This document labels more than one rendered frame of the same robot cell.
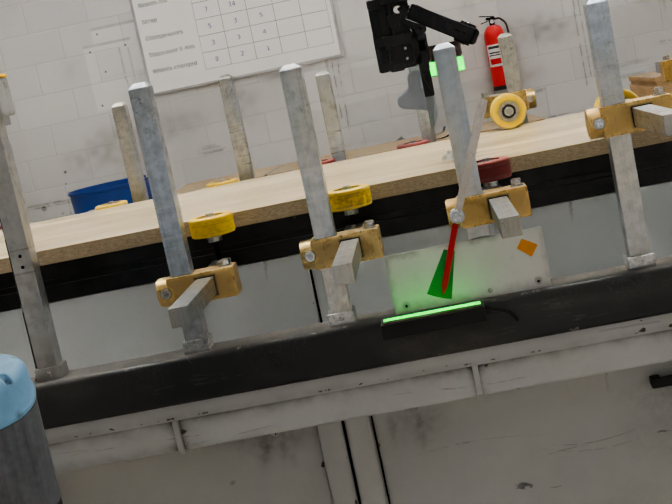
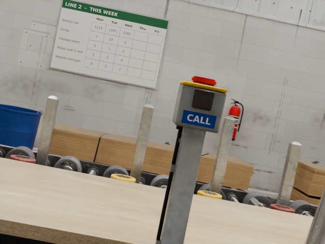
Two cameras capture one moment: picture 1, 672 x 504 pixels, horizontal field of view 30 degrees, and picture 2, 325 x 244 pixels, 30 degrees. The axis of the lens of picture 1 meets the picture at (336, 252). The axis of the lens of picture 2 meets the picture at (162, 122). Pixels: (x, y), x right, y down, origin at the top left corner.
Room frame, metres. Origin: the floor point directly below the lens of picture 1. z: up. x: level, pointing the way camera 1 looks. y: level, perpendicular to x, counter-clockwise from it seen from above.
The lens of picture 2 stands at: (1.17, 0.72, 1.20)
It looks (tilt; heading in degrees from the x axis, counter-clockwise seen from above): 3 degrees down; 351
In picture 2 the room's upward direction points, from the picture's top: 11 degrees clockwise
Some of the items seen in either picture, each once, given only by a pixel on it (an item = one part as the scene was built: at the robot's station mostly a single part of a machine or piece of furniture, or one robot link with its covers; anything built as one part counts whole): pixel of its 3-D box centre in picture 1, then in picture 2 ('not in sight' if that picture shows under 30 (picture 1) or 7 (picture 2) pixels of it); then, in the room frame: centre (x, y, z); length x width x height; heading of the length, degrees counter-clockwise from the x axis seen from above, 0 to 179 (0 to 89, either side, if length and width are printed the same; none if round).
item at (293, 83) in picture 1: (319, 207); not in sight; (2.07, 0.01, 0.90); 0.03 x 0.03 x 0.48; 85
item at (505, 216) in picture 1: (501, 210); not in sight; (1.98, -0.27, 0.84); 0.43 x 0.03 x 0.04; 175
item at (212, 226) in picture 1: (216, 244); not in sight; (2.23, 0.21, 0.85); 0.08 x 0.08 x 0.11
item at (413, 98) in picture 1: (416, 100); not in sight; (1.96, -0.17, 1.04); 0.06 x 0.03 x 0.09; 85
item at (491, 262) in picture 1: (467, 271); not in sight; (2.03, -0.21, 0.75); 0.26 x 0.01 x 0.10; 85
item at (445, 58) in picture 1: (470, 188); not in sight; (2.05, -0.24, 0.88); 0.03 x 0.03 x 0.48; 85
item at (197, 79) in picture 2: not in sight; (203, 83); (2.12, 0.52, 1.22); 0.04 x 0.04 x 0.02
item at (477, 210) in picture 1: (487, 206); not in sight; (2.05, -0.26, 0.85); 0.13 x 0.06 x 0.05; 85
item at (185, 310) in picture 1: (204, 290); not in sight; (2.04, 0.23, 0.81); 0.43 x 0.03 x 0.04; 175
